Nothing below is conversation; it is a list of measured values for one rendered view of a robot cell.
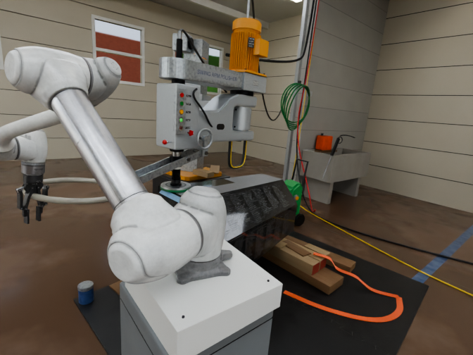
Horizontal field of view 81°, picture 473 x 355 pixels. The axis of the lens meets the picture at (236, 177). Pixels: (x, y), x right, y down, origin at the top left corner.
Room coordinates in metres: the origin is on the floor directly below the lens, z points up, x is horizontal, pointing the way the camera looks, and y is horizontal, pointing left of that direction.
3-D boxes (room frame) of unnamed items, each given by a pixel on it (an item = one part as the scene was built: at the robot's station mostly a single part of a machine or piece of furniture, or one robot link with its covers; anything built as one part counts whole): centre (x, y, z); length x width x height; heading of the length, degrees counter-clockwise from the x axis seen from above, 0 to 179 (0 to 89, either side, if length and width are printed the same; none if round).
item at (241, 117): (2.43, 0.01, 1.37); 0.19 x 0.19 x 0.20
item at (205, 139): (1.94, 0.27, 1.22); 0.15 x 0.10 x 0.15; 140
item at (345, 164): (5.01, -1.81, 0.43); 1.30 x 0.62 x 0.86; 130
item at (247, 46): (2.42, 0.00, 1.93); 0.31 x 0.28 x 0.40; 50
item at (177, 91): (1.80, 0.39, 1.40); 0.08 x 0.03 x 0.28; 140
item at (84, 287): (1.71, 1.02, 0.08); 0.10 x 0.10 x 0.13
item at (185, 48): (2.77, 0.59, 2.00); 0.20 x 0.18 x 0.15; 47
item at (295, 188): (3.53, -0.72, 0.43); 0.35 x 0.35 x 0.87; 32
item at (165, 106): (1.98, 0.38, 1.35); 0.36 x 0.22 x 0.45; 140
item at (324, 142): (5.10, -1.59, 1.00); 0.50 x 0.22 x 0.33; 130
